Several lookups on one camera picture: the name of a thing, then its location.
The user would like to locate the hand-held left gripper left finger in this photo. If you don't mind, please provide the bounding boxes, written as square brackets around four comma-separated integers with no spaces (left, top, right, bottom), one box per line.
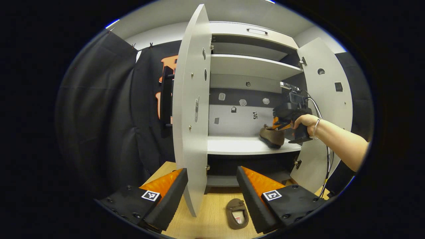
[95,168,189,234]

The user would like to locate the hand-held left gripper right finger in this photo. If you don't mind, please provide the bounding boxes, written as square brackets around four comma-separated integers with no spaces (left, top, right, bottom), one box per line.
[236,166,327,234]

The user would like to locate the brown fuzzy shoe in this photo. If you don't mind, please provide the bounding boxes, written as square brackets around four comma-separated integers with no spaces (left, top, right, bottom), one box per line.
[226,199,249,230]
[259,124,285,149]

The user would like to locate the white shoe cabinet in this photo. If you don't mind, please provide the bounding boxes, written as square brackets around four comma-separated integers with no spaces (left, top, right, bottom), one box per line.
[206,22,304,196]

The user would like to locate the white cabinet door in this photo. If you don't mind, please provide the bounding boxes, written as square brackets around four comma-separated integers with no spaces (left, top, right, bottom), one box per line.
[172,4,212,218]
[290,37,353,194]

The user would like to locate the white cabinet drawer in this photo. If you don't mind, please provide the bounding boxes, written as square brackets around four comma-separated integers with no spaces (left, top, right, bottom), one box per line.
[210,22,299,50]

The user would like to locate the silver bracelet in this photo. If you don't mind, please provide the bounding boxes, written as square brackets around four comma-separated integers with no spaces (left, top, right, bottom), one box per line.
[312,118,322,140]

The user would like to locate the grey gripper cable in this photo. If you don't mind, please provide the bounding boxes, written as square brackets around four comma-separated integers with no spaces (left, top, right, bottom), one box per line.
[305,93,334,199]

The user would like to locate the black door handle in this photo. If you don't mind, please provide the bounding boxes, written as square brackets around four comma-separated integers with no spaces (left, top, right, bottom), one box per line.
[160,74,175,139]

